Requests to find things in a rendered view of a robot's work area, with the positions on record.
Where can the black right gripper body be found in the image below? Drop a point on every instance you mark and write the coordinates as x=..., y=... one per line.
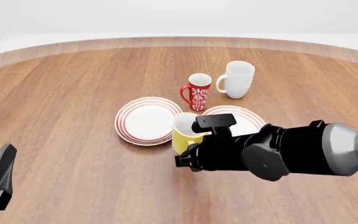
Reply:
x=197, y=159

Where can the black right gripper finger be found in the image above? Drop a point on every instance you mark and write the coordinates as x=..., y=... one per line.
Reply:
x=194, y=147

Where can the yellow and white mug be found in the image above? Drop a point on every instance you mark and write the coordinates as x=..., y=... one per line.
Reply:
x=182, y=140

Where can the silver and black right robot arm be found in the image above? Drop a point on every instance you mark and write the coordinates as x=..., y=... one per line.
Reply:
x=306, y=149

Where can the red patterned mug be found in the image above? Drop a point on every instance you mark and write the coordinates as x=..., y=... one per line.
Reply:
x=200, y=95

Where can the white plate with red rings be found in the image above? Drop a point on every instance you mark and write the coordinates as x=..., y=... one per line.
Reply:
x=245, y=123
x=146, y=121

